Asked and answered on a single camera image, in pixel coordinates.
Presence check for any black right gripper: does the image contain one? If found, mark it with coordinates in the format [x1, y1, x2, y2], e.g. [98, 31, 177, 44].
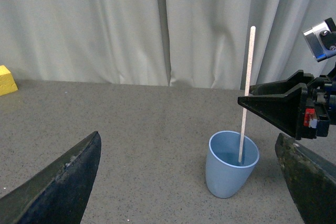
[238, 67, 335, 140]

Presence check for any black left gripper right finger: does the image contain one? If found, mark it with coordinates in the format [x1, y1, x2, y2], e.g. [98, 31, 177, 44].
[275, 133, 335, 223]

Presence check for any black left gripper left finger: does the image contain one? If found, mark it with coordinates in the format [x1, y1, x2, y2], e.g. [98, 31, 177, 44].
[1, 131, 101, 223]

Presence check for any white chopstick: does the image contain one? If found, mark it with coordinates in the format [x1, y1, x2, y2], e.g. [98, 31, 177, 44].
[238, 26, 256, 163]

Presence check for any blue cup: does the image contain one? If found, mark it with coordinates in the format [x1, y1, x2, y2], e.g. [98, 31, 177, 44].
[205, 131, 260, 198]

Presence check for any yellow sponge block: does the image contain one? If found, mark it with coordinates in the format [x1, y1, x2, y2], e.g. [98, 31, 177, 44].
[0, 65, 18, 96]

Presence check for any grey curtain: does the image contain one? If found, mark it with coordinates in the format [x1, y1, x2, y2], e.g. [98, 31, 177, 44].
[1, 0, 335, 89]

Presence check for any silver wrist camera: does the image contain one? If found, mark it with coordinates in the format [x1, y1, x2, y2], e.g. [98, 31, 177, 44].
[303, 18, 335, 62]

